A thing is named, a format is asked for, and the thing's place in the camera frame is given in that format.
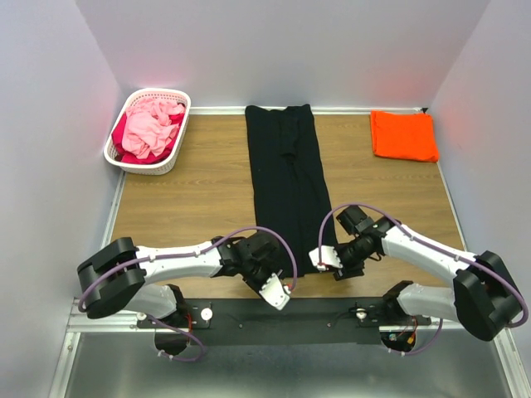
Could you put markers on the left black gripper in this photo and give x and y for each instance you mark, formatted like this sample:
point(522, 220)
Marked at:
point(271, 269)

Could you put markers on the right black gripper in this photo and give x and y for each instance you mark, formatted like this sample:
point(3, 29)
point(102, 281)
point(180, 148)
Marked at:
point(347, 271)

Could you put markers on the black t shirt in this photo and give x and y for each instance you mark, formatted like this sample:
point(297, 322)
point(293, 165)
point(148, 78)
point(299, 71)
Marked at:
point(290, 193)

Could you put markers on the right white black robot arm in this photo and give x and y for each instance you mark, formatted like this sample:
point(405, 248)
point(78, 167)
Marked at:
point(479, 292)

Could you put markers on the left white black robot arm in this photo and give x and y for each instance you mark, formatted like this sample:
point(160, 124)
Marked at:
point(125, 276)

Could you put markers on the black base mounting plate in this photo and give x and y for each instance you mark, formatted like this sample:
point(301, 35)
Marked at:
point(248, 321)

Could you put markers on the folded orange t shirt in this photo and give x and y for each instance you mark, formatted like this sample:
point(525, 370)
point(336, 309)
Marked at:
point(403, 136)

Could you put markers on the white plastic laundry basket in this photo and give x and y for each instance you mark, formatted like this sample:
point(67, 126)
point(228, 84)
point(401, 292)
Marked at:
point(166, 165)

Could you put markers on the light pink t shirt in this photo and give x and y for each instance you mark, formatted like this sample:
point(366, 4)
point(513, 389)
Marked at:
point(157, 107)

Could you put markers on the magenta t shirt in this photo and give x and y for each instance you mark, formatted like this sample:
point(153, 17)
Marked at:
point(144, 139)

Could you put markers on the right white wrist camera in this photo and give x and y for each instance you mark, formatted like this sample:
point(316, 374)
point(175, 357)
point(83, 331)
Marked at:
point(325, 258)

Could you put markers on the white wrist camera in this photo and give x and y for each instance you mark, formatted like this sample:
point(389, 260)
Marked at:
point(275, 293)
point(325, 258)

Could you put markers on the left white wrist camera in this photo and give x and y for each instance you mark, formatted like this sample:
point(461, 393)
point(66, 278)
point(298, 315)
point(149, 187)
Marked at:
point(275, 293)

